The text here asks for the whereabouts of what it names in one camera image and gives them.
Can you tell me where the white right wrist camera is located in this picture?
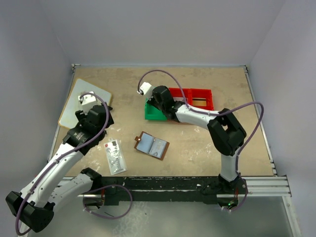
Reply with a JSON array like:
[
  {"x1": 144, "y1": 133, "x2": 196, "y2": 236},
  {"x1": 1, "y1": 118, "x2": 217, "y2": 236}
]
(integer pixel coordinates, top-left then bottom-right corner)
[{"x1": 137, "y1": 82, "x2": 154, "y2": 100}]

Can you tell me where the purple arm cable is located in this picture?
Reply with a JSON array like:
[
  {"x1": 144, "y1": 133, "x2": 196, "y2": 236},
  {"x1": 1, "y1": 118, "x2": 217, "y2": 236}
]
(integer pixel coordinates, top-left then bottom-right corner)
[
  {"x1": 137, "y1": 70, "x2": 265, "y2": 178},
  {"x1": 15, "y1": 91, "x2": 110, "y2": 236}
]

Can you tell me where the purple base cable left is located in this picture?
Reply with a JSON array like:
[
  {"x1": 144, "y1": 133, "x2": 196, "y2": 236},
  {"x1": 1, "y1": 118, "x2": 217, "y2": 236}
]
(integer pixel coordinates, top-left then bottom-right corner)
[{"x1": 82, "y1": 183, "x2": 133, "y2": 219}]

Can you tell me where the green plastic bin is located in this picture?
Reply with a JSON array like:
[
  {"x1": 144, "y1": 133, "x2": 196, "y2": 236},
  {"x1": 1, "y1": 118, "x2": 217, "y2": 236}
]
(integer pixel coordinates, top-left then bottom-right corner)
[{"x1": 144, "y1": 99, "x2": 167, "y2": 121}]

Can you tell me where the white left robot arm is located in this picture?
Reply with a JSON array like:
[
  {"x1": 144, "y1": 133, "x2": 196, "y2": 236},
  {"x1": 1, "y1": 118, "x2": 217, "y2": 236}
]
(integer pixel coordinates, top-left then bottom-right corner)
[{"x1": 5, "y1": 105, "x2": 114, "y2": 236}]

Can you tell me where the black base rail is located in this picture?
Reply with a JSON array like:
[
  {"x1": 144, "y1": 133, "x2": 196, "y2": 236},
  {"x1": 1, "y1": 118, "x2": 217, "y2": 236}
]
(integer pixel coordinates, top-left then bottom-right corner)
[{"x1": 81, "y1": 168, "x2": 248, "y2": 209}]

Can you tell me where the white credit card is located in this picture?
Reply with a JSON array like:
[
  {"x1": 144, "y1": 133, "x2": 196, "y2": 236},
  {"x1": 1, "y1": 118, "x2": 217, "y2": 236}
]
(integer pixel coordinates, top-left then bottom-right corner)
[{"x1": 149, "y1": 138, "x2": 167, "y2": 158}]

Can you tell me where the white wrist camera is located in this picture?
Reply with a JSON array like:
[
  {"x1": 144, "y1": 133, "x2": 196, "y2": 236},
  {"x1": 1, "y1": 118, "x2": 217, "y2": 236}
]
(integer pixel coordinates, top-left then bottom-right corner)
[
  {"x1": 78, "y1": 91, "x2": 98, "y2": 115},
  {"x1": 137, "y1": 82, "x2": 154, "y2": 100}
]

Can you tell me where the white board yellow rim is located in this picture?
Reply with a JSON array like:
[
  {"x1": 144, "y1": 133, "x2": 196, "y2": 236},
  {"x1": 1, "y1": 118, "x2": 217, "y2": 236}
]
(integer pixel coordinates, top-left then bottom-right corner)
[{"x1": 58, "y1": 79, "x2": 112, "y2": 129}]

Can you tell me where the brown leather card holder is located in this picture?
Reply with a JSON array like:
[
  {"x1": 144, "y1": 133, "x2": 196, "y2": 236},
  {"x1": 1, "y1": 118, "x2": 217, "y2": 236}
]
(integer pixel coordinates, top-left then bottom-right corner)
[{"x1": 134, "y1": 131, "x2": 170, "y2": 160}]

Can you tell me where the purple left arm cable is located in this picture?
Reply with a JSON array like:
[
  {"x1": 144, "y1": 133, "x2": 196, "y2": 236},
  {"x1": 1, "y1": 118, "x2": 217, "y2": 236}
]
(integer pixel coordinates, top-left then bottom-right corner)
[{"x1": 15, "y1": 91, "x2": 110, "y2": 236}]

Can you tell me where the metal corner bracket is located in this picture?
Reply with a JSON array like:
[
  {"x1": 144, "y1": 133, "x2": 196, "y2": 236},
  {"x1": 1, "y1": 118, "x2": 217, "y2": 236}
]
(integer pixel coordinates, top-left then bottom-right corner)
[{"x1": 72, "y1": 64, "x2": 81, "y2": 74}]

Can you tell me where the clear plastic packet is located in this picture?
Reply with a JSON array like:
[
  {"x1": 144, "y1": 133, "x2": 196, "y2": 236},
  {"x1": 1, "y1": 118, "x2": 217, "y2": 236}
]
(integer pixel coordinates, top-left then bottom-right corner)
[{"x1": 104, "y1": 139, "x2": 127, "y2": 175}]

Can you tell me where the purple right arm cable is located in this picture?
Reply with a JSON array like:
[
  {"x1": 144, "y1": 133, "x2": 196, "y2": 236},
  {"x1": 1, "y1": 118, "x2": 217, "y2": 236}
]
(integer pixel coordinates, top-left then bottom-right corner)
[{"x1": 137, "y1": 70, "x2": 265, "y2": 178}]

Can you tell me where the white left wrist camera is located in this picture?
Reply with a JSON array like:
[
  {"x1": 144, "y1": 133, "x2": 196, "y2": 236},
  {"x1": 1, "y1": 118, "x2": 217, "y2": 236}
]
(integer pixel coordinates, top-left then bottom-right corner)
[{"x1": 78, "y1": 91, "x2": 98, "y2": 115}]

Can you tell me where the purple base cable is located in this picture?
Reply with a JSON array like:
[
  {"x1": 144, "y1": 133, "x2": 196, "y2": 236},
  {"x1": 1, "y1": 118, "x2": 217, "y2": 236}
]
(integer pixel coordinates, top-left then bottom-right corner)
[
  {"x1": 221, "y1": 177, "x2": 249, "y2": 213},
  {"x1": 82, "y1": 183, "x2": 133, "y2": 219}
]

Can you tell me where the gold card in bin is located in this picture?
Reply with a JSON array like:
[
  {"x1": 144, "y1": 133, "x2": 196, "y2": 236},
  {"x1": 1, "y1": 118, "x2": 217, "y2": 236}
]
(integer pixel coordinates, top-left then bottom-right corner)
[{"x1": 192, "y1": 98, "x2": 207, "y2": 107}]

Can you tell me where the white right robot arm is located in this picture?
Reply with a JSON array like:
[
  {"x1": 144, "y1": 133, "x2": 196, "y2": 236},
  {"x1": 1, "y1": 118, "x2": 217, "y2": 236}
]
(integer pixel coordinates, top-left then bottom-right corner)
[{"x1": 144, "y1": 85, "x2": 246, "y2": 193}]

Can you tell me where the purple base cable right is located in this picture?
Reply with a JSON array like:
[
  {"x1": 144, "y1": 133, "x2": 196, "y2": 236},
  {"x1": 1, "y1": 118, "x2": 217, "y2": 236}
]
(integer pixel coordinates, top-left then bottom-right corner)
[{"x1": 221, "y1": 177, "x2": 249, "y2": 213}]

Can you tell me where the red bin right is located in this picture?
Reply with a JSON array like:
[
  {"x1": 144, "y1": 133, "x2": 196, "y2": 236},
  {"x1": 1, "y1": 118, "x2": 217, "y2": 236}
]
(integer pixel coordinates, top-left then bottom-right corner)
[{"x1": 189, "y1": 88, "x2": 214, "y2": 111}]

